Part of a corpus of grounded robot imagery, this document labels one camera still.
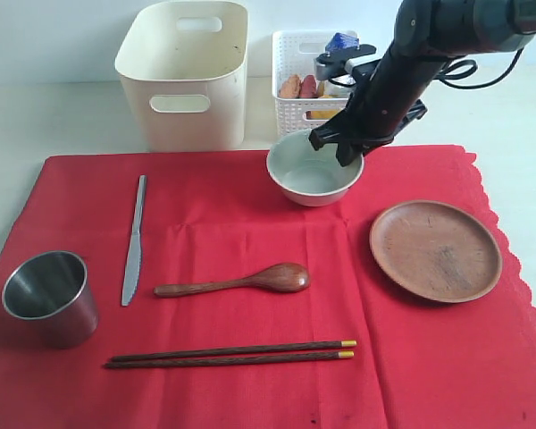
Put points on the brown wooden spoon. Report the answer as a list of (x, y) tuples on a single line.
[(280, 278)]

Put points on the stainless steel cup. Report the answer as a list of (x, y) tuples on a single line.
[(50, 291)]

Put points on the white ceramic bowl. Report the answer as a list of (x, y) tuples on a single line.
[(310, 177)]

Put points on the cream plastic bin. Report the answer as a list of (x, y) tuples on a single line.
[(183, 68)]

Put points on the fried chicken nugget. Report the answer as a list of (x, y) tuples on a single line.
[(291, 87)]

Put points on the red table cloth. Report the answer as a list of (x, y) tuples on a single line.
[(213, 217)]

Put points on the yellow cheese wedge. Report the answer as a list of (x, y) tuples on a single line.
[(332, 90)]

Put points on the brown wooden plate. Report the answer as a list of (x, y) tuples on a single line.
[(436, 251)]

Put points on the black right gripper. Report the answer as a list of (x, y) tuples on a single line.
[(373, 119)]

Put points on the blue white milk carton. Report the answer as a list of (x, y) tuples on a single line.
[(341, 41)]

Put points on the dark wooden chopstick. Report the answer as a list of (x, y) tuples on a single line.
[(232, 361), (198, 353)]

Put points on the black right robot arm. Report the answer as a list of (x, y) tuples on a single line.
[(429, 38)]

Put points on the white perforated basket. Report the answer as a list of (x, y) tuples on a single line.
[(293, 52)]

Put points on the yellow lemon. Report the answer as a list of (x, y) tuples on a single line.
[(321, 115)]

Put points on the steel table knife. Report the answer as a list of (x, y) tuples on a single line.
[(133, 261)]

